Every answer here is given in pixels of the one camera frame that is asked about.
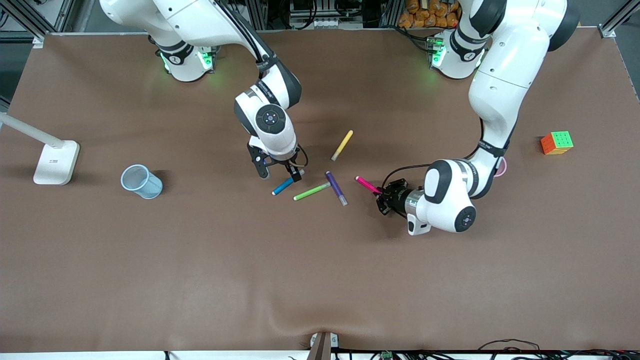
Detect white stand with rod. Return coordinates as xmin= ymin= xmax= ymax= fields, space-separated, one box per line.
xmin=0 ymin=112 xmax=81 ymax=186

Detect blue marker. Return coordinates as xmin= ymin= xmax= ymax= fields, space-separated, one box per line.
xmin=271 ymin=175 xmax=301 ymax=196

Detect yellow marker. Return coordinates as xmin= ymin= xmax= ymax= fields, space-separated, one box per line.
xmin=331 ymin=130 xmax=354 ymax=162

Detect green marker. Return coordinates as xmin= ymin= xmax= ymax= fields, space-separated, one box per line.
xmin=293 ymin=182 xmax=332 ymax=202

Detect purple marker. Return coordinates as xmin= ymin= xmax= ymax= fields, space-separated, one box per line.
xmin=325 ymin=171 xmax=348 ymax=207

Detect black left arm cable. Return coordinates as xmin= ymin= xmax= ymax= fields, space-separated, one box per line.
xmin=382 ymin=117 xmax=486 ymax=193

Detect black electronics box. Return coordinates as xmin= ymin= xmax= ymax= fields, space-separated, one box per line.
xmin=290 ymin=0 xmax=363 ymax=18

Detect colourful puzzle cube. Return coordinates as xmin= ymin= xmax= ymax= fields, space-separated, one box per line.
xmin=540 ymin=131 xmax=574 ymax=156

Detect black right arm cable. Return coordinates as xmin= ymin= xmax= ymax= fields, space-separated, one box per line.
xmin=215 ymin=0 xmax=309 ymax=169

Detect orange snack packets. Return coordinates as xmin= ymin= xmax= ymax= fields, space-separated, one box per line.
xmin=398 ymin=0 xmax=461 ymax=29

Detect aluminium frame post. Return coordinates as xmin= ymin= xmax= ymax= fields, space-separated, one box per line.
xmin=597 ymin=0 xmax=640 ymax=40
xmin=250 ymin=0 xmax=268 ymax=31
xmin=7 ymin=0 xmax=47 ymax=49
xmin=380 ymin=0 xmax=401 ymax=28

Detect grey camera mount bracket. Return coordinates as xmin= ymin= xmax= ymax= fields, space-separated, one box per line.
xmin=309 ymin=331 xmax=340 ymax=360

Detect blue plastic cup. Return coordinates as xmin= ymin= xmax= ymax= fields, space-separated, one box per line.
xmin=120 ymin=164 xmax=164 ymax=200

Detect pink marker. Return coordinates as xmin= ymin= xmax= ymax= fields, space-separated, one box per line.
xmin=355 ymin=176 xmax=384 ymax=195

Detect brown table cover mat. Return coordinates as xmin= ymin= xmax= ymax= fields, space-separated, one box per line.
xmin=0 ymin=27 xmax=640 ymax=353

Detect black cable bundle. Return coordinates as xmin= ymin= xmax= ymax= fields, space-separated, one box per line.
xmin=477 ymin=338 xmax=640 ymax=360

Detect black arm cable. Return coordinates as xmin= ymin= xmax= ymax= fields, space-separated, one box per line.
xmin=215 ymin=0 xmax=309 ymax=169
xmin=382 ymin=117 xmax=486 ymax=193

